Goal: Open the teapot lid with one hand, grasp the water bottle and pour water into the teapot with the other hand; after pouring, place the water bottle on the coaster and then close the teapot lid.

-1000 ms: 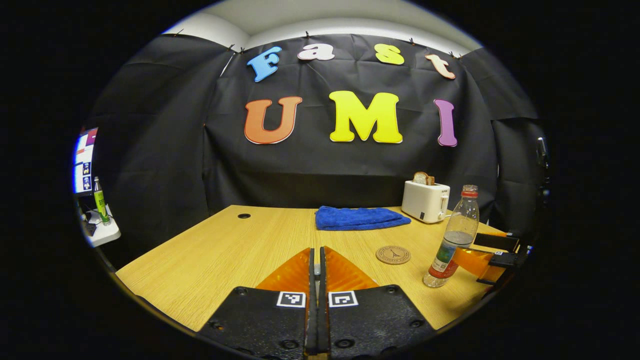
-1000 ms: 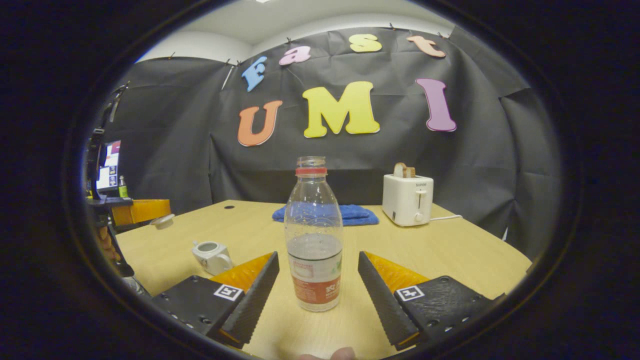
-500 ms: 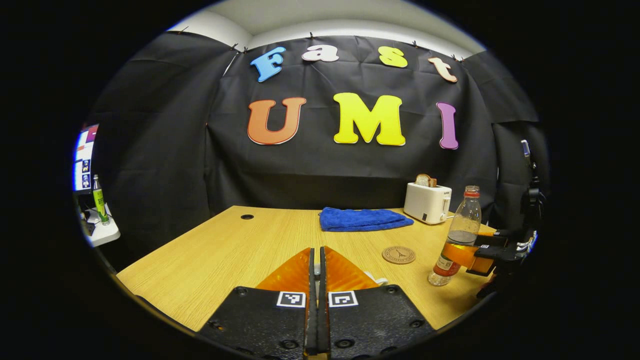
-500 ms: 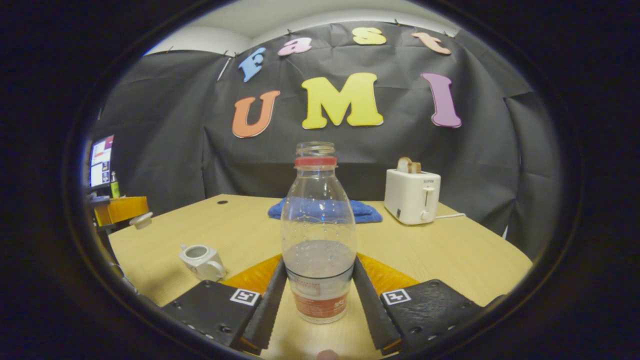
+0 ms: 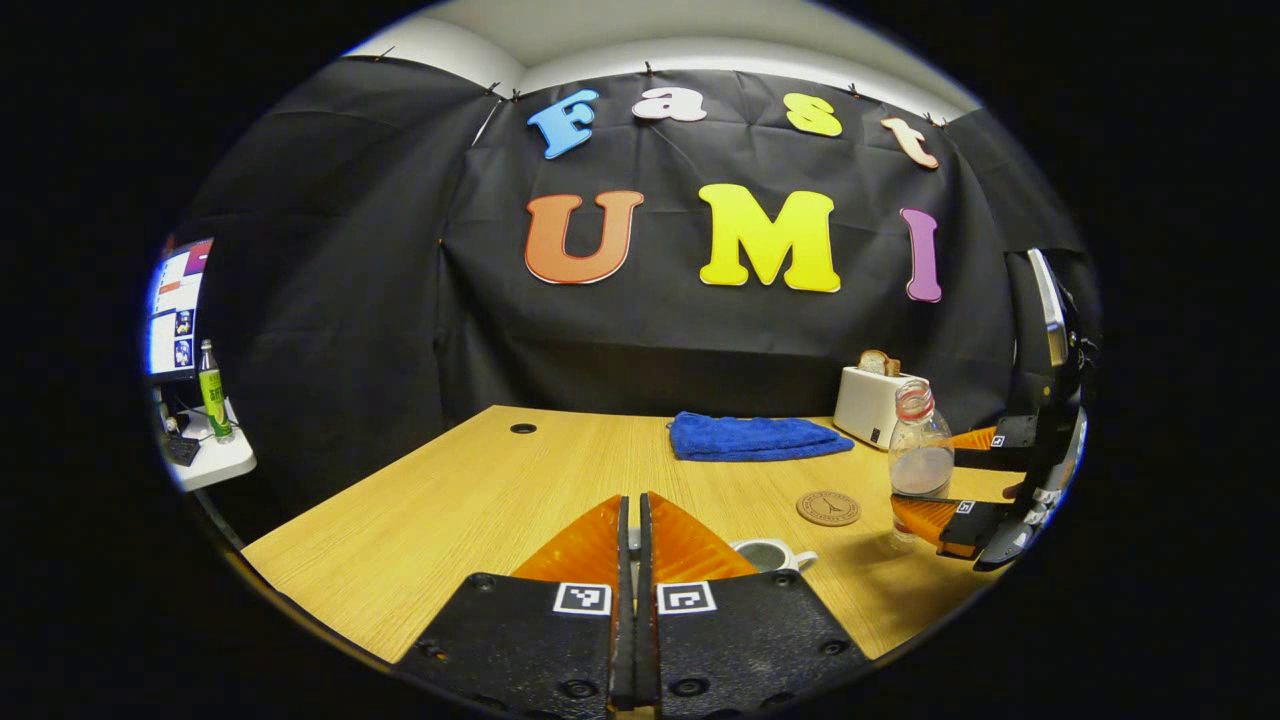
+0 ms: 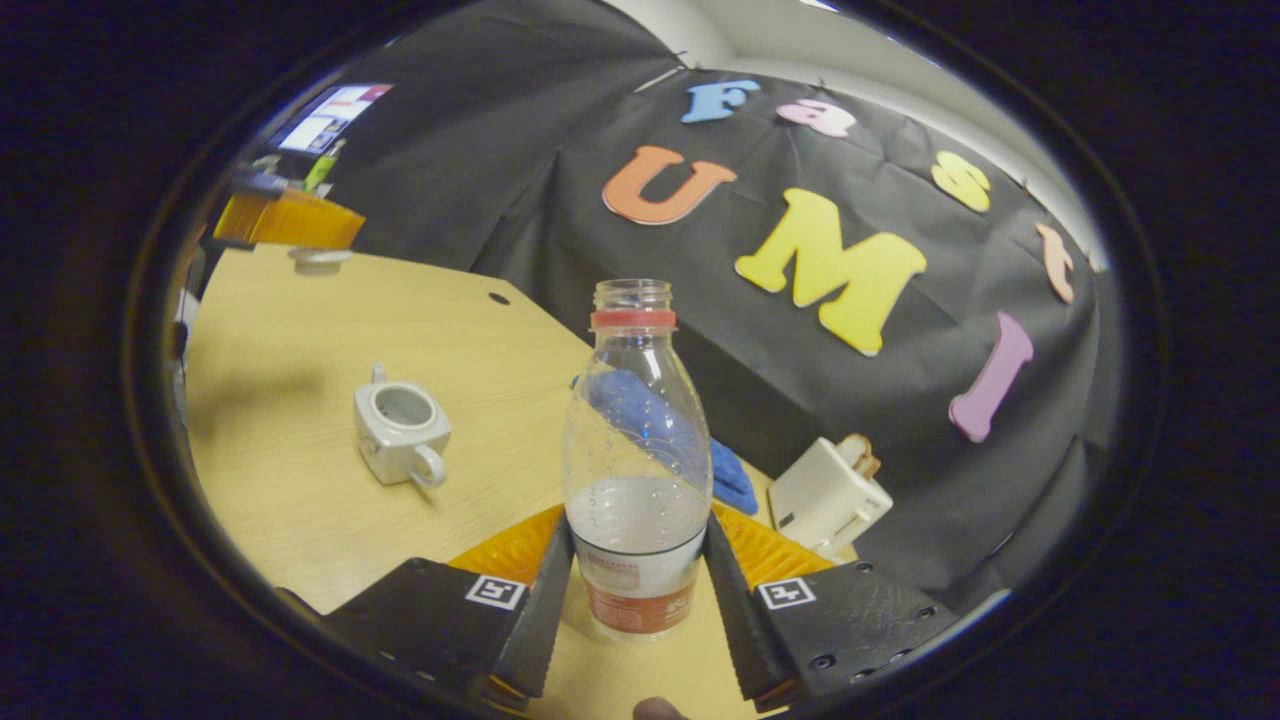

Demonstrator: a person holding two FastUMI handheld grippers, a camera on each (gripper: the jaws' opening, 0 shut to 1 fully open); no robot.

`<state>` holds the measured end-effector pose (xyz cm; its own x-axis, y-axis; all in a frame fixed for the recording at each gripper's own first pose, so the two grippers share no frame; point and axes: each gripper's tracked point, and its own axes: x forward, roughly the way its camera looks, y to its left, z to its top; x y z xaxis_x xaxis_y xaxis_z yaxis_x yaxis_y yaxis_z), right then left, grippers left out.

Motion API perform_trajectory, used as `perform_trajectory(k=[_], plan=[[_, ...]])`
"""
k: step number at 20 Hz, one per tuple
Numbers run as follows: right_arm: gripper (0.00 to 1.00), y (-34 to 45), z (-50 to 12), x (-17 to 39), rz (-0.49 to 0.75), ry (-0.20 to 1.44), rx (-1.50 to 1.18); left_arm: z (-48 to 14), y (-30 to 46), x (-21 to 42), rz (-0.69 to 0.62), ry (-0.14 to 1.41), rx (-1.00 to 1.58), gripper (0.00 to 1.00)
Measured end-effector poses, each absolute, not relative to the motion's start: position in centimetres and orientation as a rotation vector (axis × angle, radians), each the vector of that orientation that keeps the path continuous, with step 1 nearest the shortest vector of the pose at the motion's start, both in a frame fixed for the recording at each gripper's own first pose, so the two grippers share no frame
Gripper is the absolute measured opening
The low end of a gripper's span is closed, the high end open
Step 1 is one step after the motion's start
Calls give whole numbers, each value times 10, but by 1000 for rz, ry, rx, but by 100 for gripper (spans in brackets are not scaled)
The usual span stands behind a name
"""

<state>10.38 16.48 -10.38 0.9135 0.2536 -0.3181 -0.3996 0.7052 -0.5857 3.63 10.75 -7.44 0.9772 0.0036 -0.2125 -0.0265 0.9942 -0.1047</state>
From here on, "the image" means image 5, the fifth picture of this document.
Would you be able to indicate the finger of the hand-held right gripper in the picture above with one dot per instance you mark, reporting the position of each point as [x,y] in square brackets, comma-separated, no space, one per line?
[1015,440]
[975,525]

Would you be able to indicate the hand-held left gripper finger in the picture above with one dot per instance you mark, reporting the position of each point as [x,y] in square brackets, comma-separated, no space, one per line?
[623,650]
[648,650]

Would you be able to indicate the clear plastic water bottle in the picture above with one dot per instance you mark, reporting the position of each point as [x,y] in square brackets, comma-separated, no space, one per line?
[920,450]

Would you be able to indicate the white teacup lid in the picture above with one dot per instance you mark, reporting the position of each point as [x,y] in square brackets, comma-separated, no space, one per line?
[635,548]

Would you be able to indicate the round cork coaster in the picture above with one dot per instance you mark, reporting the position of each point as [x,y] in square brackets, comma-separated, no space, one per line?
[828,508]

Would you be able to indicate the white flowered teacup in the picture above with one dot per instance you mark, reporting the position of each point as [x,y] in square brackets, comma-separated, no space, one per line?
[765,555]

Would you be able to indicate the green bottle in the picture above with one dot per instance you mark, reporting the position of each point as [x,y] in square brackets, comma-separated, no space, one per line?
[214,400]

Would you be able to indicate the white toaster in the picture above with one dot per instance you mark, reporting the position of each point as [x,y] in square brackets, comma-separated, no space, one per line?
[865,405]

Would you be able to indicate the toast slice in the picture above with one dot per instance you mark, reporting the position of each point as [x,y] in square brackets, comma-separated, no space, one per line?
[878,362]

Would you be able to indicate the blue folded towel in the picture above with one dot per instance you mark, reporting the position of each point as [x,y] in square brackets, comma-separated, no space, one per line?
[750,438]

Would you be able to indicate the white side table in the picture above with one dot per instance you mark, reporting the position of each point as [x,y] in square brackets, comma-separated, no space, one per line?
[215,462]

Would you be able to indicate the small black device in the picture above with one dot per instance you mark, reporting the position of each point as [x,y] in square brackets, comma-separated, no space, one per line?
[182,450]

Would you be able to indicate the computer monitor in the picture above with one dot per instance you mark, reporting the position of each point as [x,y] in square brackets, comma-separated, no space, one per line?
[178,310]

